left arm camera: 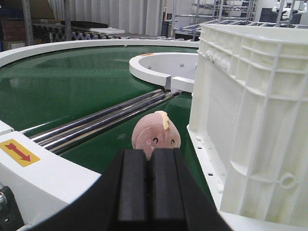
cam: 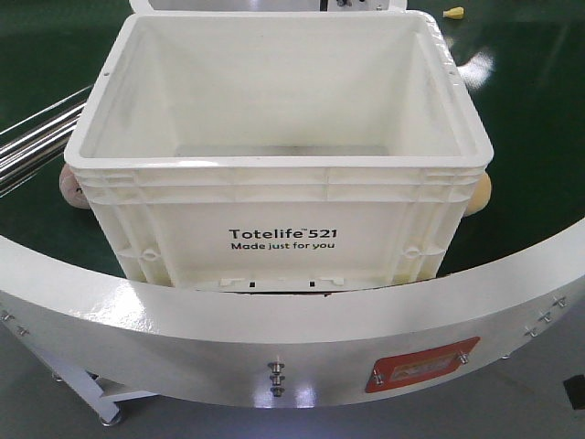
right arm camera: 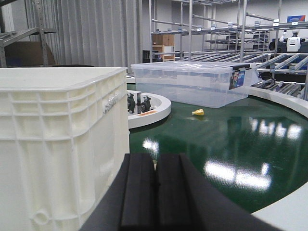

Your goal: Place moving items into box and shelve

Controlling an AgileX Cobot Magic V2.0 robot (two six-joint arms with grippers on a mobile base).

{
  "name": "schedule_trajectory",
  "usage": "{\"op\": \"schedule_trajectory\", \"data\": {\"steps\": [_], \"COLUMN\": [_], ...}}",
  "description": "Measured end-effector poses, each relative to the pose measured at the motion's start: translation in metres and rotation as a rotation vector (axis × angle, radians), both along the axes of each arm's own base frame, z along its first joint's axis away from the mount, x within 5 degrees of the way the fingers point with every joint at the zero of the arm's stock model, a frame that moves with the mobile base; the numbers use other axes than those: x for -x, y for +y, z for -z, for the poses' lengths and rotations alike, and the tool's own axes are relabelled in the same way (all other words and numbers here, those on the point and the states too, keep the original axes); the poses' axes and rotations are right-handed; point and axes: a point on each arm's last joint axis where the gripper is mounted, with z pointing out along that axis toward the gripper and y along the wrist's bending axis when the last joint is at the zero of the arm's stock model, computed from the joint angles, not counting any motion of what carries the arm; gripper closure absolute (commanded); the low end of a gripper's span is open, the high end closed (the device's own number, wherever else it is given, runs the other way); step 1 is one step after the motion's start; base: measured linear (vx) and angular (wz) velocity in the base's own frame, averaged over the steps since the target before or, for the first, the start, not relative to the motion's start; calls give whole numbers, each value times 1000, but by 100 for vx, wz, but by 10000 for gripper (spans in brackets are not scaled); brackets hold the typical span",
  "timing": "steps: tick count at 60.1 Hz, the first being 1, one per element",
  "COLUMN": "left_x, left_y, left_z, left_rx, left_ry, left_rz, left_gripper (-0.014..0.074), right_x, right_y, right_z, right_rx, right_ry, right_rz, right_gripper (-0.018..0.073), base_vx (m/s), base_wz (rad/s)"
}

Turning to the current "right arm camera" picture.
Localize metal roller rack shelving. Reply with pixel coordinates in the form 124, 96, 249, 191
148, 0, 308, 101

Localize white plastic tote crate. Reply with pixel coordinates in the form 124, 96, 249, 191
0, 67, 129, 231

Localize wooden cabinet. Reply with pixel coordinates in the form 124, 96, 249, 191
151, 34, 175, 62

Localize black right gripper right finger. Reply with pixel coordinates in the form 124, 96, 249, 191
156, 154, 277, 231

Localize clear plastic storage bin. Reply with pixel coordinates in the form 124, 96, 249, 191
131, 61, 258, 108

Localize white humanoid robot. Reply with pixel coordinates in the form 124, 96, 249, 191
279, 29, 308, 52

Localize brown cardboard box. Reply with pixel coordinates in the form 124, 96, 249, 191
5, 41, 43, 67

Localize small yellow toy piece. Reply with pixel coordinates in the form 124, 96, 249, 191
192, 109, 204, 116

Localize white inner conveyor hub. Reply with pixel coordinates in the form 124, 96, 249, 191
127, 90, 171, 129

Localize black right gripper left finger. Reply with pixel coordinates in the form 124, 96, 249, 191
81, 154, 155, 231

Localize grey metal shelf left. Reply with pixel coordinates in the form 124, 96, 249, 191
0, 0, 56, 68

